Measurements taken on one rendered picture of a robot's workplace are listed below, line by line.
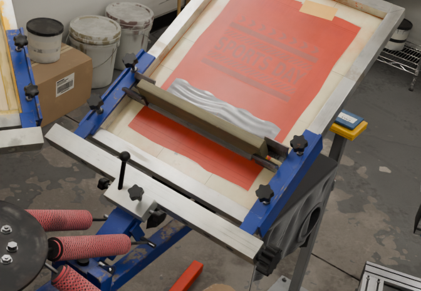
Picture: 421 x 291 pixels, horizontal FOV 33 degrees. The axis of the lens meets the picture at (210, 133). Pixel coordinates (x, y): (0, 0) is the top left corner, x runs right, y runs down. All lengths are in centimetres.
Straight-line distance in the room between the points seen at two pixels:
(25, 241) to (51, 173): 235
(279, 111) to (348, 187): 213
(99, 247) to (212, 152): 48
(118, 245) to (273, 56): 75
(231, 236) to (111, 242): 29
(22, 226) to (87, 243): 18
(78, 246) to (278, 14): 100
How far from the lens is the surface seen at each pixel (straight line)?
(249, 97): 201
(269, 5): 221
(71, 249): 153
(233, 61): 209
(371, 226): 384
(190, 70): 210
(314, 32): 213
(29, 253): 140
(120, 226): 180
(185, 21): 217
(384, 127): 475
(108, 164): 189
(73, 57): 422
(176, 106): 191
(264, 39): 213
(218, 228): 174
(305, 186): 231
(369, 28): 213
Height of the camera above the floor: 227
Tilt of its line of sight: 32 degrees down
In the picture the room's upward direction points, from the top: 11 degrees clockwise
